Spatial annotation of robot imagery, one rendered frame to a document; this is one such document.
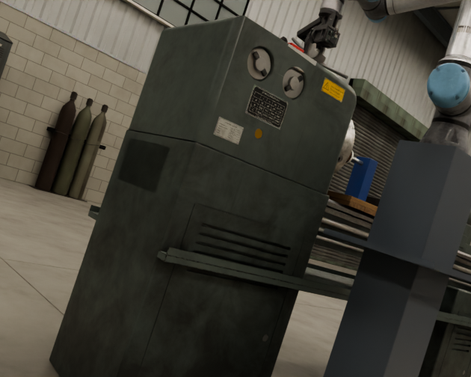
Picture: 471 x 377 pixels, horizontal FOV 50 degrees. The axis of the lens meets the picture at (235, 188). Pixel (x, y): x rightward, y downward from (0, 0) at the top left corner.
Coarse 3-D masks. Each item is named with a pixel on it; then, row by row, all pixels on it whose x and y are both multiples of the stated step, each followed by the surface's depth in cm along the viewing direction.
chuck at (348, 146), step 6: (348, 132) 196; (354, 132) 199; (348, 138) 196; (348, 144) 196; (342, 150) 195; (348, 150) 197; (342, 156) 196; (348, 156) 198; (342, 162) 198; (336, 168) 199
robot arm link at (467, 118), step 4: (436, 108) 165; (468, 108) 157; (436, 112) 164; (440, 112) 160; (464, 112) 157; (468, 112) 159; (436, 116) 164; (440, 116) 162; (444, 116) 161; (448, 116) 160; (452, 116) 159; (456, 116) 159; (460, 116) 159; (464, 116) 159; (468, 116) 160; (460, 120) 159; (464, 120) 159; (468, 120) 160; (468, 124) 160
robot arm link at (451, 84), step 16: (464, 0) 153; (464, 16) 151; (464, 32) 150; (448, 48) 154; (464, 48) 150; (448, 64) 148; (464, 64) 148; (432, 80) 150; (448, 80) 148; (464, 80) 145; (432, 96) 151; (448, 96) 147; (464, 96) 148; (448, 112) 156
